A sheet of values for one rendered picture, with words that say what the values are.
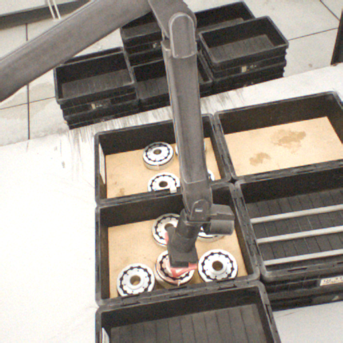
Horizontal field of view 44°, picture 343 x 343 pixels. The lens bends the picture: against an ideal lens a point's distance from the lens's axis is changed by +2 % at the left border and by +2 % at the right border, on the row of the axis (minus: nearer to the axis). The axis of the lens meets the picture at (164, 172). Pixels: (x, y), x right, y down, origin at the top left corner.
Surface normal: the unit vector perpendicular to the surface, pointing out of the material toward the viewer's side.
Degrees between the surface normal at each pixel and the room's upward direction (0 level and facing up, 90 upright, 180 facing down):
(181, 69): 81
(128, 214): 90
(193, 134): 73
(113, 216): 90
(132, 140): 90
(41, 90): 0
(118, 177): 0
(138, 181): 0
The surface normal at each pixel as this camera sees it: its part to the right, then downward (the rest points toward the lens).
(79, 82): -0.12, -0.64
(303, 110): 0.12, 0.75
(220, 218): 0.17, 0.51
